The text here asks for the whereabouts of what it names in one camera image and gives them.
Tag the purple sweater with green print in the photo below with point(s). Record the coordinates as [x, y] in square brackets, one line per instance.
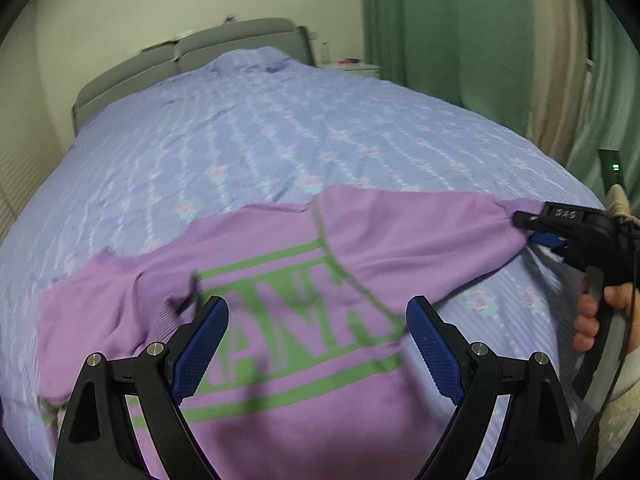
[300, 309]

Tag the person's right hand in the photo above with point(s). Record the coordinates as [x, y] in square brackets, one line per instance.
[622, 297]

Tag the beige curtain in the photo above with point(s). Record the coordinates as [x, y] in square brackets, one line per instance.
[559, 75]

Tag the grey upholstered headboard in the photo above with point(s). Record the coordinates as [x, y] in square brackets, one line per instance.
[176, 56]

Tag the clear water bottle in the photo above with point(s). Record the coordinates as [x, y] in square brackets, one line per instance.
[325, 54]

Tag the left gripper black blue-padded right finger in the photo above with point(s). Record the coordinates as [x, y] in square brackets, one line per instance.
[536, 440]

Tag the blue floral striped bedspread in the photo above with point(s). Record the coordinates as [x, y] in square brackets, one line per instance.
[254, 127]

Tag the white nightstand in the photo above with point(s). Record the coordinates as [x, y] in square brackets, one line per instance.
[361, 69]

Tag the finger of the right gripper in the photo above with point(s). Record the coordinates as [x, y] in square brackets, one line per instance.
[555, 243]
[532, 219]

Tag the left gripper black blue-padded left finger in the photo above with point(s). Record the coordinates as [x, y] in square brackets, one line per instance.
[97, 440]

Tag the black tracker with green light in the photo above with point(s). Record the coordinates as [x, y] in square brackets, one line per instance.
[611, 168]

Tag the green curtain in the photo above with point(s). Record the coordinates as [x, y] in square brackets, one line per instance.
[479, 55]

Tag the white louvered wardrobe doors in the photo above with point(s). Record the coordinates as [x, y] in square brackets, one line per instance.
[29, 147]

